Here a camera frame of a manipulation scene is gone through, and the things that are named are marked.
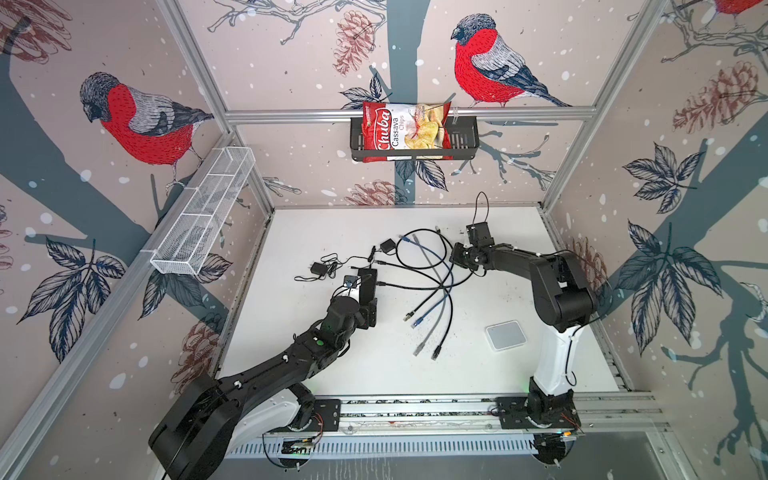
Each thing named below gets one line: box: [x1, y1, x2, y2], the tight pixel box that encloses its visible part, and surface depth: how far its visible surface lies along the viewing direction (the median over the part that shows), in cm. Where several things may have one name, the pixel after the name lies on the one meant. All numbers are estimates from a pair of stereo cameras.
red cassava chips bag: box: [362, 101, 452, 163], surface depth 90 cm
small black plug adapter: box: [380, 238, 397, 254], surface depth 109 cm
